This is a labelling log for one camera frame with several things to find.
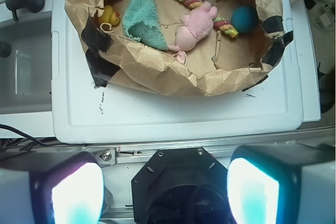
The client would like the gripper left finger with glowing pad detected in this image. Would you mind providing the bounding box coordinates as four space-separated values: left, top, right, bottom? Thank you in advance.
1 152 104 223

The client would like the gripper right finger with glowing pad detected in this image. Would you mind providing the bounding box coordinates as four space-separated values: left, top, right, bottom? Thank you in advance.
227 144 335 223

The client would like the pink plush bunny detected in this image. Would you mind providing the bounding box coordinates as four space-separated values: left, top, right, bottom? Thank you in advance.
167 2 218 65

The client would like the white plastic bin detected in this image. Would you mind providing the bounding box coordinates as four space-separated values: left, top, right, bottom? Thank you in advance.
51 0 304 143

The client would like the white sink basin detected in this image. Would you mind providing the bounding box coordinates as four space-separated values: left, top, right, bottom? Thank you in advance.
0 0 57 116

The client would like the brown paper bag liner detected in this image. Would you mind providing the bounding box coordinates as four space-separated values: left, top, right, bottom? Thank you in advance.
65 0 293 97

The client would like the white plug adapter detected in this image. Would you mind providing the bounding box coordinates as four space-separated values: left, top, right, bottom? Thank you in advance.
314 3 335 31

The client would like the blue felt ball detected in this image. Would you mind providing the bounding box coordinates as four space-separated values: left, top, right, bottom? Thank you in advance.
231 5 259 33

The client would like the yellow rubber duck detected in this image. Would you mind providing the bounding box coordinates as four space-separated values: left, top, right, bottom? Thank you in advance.
98 5 120 26

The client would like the teal knitted cloth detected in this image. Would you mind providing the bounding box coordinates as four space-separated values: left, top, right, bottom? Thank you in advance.
122 0 168 50

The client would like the black cable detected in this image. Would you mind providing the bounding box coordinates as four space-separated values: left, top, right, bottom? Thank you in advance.
0 124 57 154

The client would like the aluminium frame rail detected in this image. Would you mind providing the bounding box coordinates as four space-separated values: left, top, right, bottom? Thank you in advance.
86 126 336 167

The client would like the black octagonal mount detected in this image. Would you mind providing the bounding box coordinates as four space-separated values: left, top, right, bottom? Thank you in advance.
131 147 236 223

